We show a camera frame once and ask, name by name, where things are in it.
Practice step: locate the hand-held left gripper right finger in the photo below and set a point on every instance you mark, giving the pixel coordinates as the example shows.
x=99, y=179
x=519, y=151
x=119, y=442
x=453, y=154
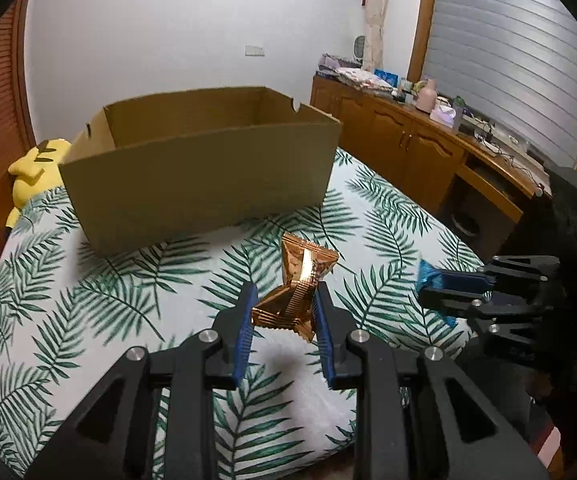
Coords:
x=324, y=330

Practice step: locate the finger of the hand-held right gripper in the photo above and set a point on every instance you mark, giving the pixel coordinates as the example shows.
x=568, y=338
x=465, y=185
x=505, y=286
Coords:
x=508, y=272
x=498, y=330

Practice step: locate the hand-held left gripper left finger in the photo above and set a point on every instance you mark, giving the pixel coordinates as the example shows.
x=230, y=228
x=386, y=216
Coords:
x=243, y=330

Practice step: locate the copper foil snack wrapper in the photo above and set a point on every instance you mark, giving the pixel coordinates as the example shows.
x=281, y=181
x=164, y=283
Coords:
x=293, y=290

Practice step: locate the blue foil snack wrapper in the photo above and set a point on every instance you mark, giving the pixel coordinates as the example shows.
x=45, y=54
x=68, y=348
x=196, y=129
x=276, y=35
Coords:
x=426, y=277

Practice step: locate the cardboard box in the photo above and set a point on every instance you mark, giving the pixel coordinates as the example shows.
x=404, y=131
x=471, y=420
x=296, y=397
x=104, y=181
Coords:
x=193, y=185

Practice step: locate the leaf-print bedsheet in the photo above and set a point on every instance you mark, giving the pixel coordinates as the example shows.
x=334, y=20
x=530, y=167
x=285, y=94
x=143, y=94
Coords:
x=118, y=280

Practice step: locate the black power strip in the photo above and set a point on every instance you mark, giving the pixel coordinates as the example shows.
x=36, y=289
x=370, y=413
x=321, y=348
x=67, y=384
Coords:
x=483, y=134

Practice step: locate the green-capped bottle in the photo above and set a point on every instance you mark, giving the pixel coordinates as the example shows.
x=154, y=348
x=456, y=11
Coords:
x=459, y=112

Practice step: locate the purple tissue packet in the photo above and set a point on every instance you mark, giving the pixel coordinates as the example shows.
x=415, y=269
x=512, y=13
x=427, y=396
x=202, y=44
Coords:
x=442, y=116

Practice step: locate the wooden desk cabinet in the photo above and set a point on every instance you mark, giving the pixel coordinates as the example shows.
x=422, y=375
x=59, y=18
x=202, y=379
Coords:
x=393, y=130

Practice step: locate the pink bottle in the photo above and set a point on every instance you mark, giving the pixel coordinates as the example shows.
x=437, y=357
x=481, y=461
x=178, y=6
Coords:
x=426, y=97

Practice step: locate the blue box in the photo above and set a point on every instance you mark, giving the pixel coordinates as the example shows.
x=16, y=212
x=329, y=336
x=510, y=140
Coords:
x=386, y=78

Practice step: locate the pile of folded cloths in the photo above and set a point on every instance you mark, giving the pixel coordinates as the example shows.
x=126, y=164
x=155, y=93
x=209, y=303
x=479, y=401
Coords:
x=353, y=77

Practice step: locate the small white fan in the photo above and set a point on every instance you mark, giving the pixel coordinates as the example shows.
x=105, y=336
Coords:
x=359, y=51

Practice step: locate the yellow plush toy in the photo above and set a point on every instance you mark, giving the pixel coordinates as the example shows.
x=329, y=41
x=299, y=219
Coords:
x=33, y=165

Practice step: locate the beige curtain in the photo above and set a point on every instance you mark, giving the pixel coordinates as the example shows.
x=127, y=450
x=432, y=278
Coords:
x=376, y=10

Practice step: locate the white wall outlet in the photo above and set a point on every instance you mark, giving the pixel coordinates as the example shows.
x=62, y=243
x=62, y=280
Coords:
x=254, y=50

